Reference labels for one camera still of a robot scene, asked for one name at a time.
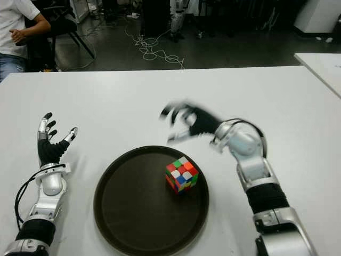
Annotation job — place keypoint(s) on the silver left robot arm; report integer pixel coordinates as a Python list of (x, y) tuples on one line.
[(50, 182)]

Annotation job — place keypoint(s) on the multicoloured Rubik's cube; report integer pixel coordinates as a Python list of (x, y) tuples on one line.
[(182, 176)]

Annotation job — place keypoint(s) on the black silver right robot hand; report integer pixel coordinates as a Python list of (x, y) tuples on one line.
[(205, 121)]

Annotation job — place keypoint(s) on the white side table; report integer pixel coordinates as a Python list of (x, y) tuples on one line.
[(322, 69)]

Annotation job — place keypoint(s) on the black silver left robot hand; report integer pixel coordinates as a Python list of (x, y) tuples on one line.
[(46, 153)]

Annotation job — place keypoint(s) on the black cabinet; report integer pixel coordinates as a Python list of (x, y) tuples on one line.
[(155, 16)]

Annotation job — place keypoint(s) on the white cabinet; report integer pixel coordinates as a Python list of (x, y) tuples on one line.
[(319, 16)]

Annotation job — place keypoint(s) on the white humanoid robot legs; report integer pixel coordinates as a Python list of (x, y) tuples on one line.
[(177, 21)]

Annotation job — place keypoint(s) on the black chair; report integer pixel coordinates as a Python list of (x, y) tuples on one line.
[(64, 25)]

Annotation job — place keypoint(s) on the white power strip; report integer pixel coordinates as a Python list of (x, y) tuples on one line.
[(132, 16)]

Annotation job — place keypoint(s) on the small white floor object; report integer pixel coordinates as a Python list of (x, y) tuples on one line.
[(329, 39)]

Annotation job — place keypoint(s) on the small silver floor object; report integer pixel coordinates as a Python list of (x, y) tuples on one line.
[(200, 34)]

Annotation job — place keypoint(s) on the dark brown round plate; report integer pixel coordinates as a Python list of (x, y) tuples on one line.
[(138, 205)]

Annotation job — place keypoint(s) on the seated person in white shirt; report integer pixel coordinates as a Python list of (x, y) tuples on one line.
[(10, 26)]

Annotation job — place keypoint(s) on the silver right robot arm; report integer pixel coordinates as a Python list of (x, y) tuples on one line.
[(266, 197)]

